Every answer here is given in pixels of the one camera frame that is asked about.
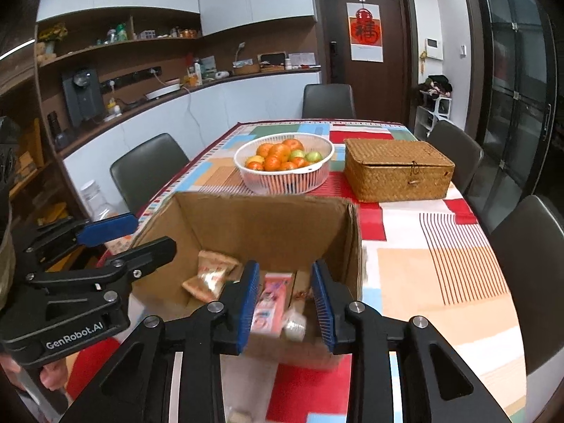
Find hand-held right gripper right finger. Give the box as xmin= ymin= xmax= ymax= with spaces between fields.
xmin=311 ymin=260 xmax=512 ymax=423

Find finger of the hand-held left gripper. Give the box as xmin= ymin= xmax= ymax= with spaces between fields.
xmin=25 ymin=237 xmax=178 ymax=295
xmin=13 ymin=212 xmax=138 ymax=266

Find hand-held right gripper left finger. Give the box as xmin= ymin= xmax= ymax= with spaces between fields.
xmin=59 ymin=260 xmax=262 ymax=423

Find long pink snack packet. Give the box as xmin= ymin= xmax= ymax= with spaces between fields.
xmin=251 ymin=272 xmax=295 ymax=335

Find pale snack packet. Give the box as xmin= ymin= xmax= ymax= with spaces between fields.
xmin=281 ymin=311 xmax=308 ymax=342

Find tan snack packet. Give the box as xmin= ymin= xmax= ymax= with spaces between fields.
xmin=182 ymin=250 xmax=242 ymax=302

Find brown cardboard box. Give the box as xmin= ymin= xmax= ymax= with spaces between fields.
xmin=130 ymin=190 xmax=364 ymax=371

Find person's left hand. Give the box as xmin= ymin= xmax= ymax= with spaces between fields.
xmin=39 ymin=355 xmax=73 ymax=392

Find clear bottle with pink drink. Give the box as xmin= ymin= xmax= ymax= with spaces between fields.
xmin=80 ymin=179 xmax=135 ymax=254

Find dark grey dining chair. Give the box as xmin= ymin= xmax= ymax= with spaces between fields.
xmin=302 ymin=84 xmax=357 ymax=119
xmin=109 ymin=133 xmax=190 ymax=214
xmin=425 ymin=120 xmax=484 ymax=195
xmin=489 ymin=195 xmax=564 ymax=375

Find black flask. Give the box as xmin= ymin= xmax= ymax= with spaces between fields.
xmin=46 ymin=111 xmax=67 ymax=151

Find white plastic fruit basket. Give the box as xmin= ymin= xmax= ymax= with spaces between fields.
xmin=233 ymin=132 xmax=335 ymax=195

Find dark water dispenser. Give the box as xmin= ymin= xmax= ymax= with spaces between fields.
xmin=61 ymin=66 xmax=106 ymax=128

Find pile of oranges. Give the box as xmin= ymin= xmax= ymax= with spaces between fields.
xmin=246 ymin=139 xmax=318 ymax=172

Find lidded wicker basket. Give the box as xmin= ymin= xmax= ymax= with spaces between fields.
xmin=343 ymin=138 xmax=456 ymax=203

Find white round appliance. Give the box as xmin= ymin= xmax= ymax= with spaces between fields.
xmin=145 ymin=79 xmax=183 ymax=101

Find white lower cabinets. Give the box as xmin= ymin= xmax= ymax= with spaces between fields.
xmin=62 ymin=70 xmax=322 ymax=212

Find yellow flower bunch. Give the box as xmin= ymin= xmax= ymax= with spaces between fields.
xmin=37 ymin=24 xmax=69 ymax=54

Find dark brown door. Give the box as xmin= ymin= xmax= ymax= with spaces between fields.
xmin=311 ymin=0 xmax=419 ymax=128

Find white rack with clothes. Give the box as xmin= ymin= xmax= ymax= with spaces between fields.
xmin=416 ymin=74 xmax=454 ymax=139

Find black framed tablet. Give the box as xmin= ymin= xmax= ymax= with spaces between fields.
xmin=258 ymin=52 xmax=287 ymax=69

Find dark framed glass doors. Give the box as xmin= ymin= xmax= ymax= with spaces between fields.
xmin=458 ymin=0 xmax=564 ymax=230

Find black wall power strip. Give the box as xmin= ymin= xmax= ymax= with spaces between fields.
xmin=100 ymin=66 xmax=162 ymax=94

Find wooden wall shelf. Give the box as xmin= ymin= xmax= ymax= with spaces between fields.
xmin=35 ymin=6 xmax=203 ymax=69

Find red and white wall poster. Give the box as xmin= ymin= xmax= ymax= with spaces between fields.
xmin=347 ymin=2 xmax=385 ymax=62

